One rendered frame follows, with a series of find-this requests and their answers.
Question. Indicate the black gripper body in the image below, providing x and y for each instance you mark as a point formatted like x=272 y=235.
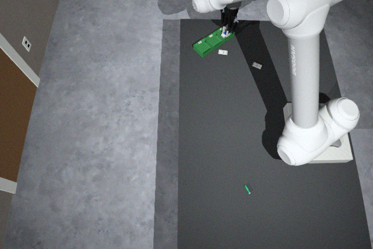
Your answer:
x=231 y=12

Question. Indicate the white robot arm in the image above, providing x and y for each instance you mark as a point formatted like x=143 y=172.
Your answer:
x=311 y=128

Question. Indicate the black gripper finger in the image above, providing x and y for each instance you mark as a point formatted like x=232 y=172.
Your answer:
x=231 y=25
x=224 y=20

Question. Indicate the green three-compartment bin rack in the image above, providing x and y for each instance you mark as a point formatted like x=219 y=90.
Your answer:
x=208 y=44

